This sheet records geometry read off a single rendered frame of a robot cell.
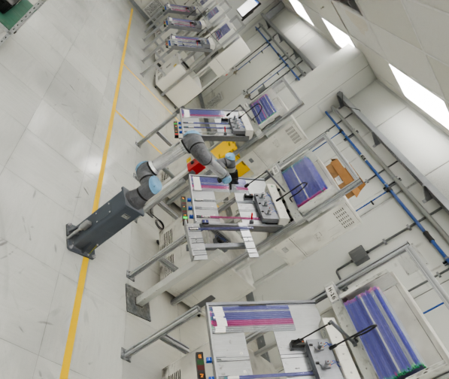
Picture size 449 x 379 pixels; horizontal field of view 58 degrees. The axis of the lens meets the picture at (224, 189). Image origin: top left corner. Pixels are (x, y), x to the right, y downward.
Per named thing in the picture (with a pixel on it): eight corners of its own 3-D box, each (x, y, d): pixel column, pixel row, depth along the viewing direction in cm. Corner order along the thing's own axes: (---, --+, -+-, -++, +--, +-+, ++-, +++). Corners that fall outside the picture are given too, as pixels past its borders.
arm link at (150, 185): (141, 197, 276) (155, 186, 272) (135, 182, 283) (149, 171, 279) (151, 201, 286) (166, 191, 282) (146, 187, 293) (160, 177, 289)
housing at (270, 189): (276, 231, 328) (280, 218, 321) (262, 196, 368) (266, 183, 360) (285, 231, 330) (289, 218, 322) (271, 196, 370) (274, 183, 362)
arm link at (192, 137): (136, 182, 281) (201, 140, 273) (130, 166, 289) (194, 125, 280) (145, 189, 291) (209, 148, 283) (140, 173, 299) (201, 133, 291)
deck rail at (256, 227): (194, 229, 312) (195, 223, 309) (194, 228, 314) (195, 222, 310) (281, 232, 327) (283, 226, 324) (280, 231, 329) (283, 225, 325)
